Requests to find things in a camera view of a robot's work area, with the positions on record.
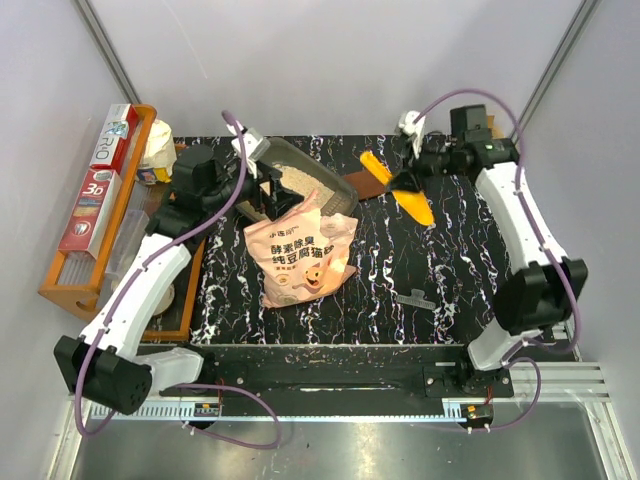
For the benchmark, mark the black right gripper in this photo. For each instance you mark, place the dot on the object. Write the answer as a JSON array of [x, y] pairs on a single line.
[[406, 180]]

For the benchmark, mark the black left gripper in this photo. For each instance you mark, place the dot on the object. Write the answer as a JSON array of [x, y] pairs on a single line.
[[280, 200]]

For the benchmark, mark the yellow plastic litter scoop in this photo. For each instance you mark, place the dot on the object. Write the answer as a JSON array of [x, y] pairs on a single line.
[[415, 204]]

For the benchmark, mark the pink cat litter bag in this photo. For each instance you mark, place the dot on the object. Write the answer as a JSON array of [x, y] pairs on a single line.
[[303, 255]]

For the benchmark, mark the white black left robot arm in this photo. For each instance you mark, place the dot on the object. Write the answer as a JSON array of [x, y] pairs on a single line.
[[102, 364]]

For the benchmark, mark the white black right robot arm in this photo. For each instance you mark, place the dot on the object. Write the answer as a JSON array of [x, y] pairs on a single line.
[[544, 283]]

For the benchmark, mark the grey plastic litter box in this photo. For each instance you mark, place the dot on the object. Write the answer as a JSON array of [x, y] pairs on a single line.
[[304, 175]]

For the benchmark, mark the red white toothpaste box upper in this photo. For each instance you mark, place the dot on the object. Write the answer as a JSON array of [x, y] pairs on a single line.
[[115, 137]]

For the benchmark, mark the red white toothpaste box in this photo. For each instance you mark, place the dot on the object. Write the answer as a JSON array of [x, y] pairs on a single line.
[[115, 137], [91, 212]]

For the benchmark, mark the red white toothpaste box lower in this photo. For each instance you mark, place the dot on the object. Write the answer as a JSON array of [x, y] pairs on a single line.
[[91, 212]]

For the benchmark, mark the black bag clip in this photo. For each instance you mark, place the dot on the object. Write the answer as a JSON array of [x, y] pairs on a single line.
[[416, 299]]

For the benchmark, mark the white paper flour bag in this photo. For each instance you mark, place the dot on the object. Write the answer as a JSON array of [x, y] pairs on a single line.
[[156, 164]]

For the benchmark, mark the white round cup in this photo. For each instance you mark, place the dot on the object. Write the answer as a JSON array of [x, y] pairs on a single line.
[[165, 302]]

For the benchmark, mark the clear plastic container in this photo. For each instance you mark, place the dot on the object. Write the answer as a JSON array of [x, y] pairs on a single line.
[[127, 243]]

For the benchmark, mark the orange wooden tray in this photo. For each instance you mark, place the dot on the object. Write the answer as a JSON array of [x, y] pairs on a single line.
[[173, 325]]

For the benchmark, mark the orange wooden rack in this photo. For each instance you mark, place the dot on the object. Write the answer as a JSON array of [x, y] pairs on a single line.
[[75, 282]]

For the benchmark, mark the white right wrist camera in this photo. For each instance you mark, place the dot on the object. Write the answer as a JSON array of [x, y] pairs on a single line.
[[412, 124]]

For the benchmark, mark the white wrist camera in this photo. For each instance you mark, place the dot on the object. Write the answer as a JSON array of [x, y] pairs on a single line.
[[255, 145], [412, 124]]

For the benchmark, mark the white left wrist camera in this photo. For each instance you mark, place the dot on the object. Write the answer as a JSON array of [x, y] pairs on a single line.
[[255, 145]]

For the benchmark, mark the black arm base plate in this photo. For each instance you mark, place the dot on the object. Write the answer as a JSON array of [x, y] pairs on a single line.
[[428, 370]]

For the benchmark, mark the aluminium rail frame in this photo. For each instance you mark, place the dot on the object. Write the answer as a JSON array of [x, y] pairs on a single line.
[[344, 404]]

